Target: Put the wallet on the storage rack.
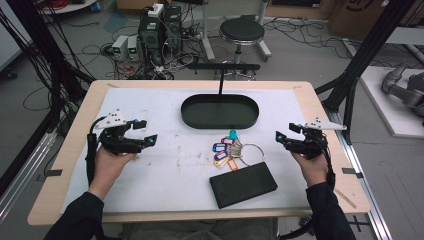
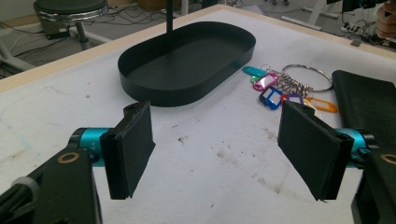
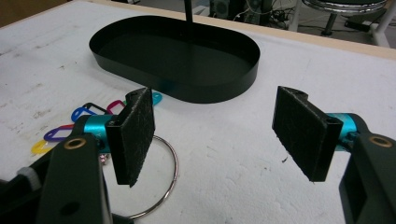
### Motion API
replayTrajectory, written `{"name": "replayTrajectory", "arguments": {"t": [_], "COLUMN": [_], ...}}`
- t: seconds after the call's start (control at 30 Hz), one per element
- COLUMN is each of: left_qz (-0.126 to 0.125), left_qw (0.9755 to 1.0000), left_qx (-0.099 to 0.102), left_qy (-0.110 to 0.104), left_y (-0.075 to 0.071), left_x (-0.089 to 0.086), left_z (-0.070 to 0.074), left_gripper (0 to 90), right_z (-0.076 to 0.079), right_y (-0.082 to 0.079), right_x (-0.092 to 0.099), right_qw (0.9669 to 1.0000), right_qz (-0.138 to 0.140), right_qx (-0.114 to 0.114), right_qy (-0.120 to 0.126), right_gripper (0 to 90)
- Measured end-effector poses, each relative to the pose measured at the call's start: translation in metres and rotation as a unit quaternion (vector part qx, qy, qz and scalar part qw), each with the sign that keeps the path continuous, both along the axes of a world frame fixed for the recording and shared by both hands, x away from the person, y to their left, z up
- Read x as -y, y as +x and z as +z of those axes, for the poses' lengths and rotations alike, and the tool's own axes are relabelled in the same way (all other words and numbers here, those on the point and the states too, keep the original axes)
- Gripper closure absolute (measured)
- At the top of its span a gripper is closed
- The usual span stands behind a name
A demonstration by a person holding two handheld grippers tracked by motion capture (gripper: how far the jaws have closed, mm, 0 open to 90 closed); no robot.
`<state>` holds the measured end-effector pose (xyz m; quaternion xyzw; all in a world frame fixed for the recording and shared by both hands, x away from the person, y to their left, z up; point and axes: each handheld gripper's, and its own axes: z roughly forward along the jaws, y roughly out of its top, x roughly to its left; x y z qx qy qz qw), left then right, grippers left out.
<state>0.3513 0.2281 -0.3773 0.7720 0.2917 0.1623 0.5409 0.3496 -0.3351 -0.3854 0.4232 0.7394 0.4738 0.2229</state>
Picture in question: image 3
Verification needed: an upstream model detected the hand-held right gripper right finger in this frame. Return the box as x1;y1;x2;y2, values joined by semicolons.
272;86;358;183

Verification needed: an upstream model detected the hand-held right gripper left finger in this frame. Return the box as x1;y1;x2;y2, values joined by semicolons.
83;87;156;188

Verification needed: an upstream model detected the large metal key ring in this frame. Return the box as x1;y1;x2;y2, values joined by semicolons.
111;134;179;220

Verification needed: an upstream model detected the bunch of colourful key tags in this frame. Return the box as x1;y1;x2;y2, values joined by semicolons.
30;91;163;156

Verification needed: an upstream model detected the black oval tray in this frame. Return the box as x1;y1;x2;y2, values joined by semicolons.
89;15;261;105

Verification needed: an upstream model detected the chrome rimmed stool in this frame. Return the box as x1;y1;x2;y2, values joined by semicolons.
302;0;389;37

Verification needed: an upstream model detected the thin black pole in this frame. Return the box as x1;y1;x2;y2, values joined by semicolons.
183;0;194;24

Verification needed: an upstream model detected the grey speaker box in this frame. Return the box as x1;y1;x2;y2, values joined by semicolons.
210;0;232;19

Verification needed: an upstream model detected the white metal frame leg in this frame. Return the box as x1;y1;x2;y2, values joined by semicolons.
288;0;304;33
369;0;396;49

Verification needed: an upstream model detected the tangle of dark cables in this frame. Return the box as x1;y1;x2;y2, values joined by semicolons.
242;0;292;27

